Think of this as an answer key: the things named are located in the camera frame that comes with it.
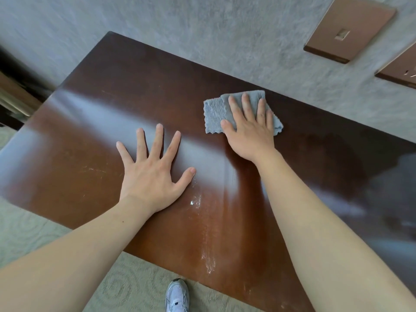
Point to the person's left hand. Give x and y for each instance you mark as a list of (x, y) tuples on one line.
[(149, 181)]

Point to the person's right hand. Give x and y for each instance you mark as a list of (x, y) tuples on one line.
[(252, 133)]

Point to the person's left little finger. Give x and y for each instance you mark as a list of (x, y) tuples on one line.
[(125, 154)]

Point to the person's right thumb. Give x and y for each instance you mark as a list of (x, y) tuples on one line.
[(228, 128)]

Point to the person's right little finger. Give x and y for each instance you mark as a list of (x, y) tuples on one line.
[(270, 117)]

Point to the person's left middle finger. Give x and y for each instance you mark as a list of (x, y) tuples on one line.
[(156, 139)]

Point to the person's right middle finger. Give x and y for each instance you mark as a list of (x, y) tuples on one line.
[(248, 105)]

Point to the person's left thumb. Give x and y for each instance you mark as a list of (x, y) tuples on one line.
[(184, 178)]

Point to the grey microfibre cloth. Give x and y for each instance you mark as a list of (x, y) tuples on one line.
[(216, 115)]

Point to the person's right forearm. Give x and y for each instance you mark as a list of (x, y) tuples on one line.
[(328, 243)]

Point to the person's left forearm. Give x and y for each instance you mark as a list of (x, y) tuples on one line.
[(74, 256)]

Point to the brown wooden table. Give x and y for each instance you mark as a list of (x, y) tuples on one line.
[(208, 178)]

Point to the white sneaker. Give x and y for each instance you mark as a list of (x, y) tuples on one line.
[(177, 296)]

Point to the dark wooden furniture edge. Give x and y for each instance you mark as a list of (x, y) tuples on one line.
[(16, 94)]

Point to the bronze wall switch plate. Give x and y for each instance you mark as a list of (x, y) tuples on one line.
[(349, 27)]

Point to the bronze wall outlet plate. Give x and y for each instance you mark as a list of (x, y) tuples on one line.
[(398, 66)]

